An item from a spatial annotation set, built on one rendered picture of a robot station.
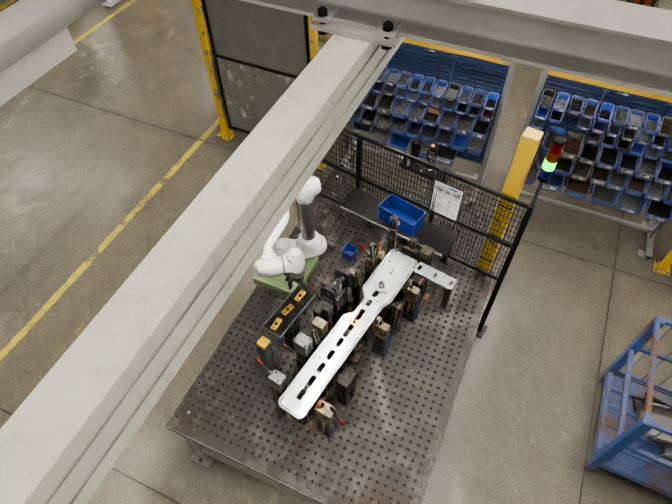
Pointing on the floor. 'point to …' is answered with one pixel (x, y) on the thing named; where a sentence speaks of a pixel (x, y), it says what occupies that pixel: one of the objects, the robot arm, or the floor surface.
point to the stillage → (636, 418)
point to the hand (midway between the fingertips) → (299, 292)
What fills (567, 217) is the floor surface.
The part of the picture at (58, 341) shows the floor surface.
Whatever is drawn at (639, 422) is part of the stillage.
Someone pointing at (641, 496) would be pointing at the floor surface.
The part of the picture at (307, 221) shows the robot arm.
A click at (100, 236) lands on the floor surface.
